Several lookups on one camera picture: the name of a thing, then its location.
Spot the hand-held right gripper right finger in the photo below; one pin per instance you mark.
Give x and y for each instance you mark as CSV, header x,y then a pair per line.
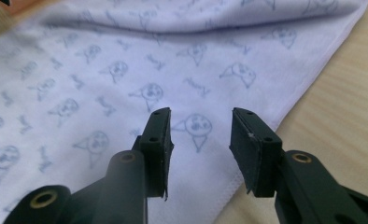
x,y
257,155

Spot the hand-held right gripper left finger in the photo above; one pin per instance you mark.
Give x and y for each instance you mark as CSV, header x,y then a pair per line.
x,y
155,149

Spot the pale lavender printed towel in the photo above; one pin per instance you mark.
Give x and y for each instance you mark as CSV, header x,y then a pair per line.
x,y
110,77

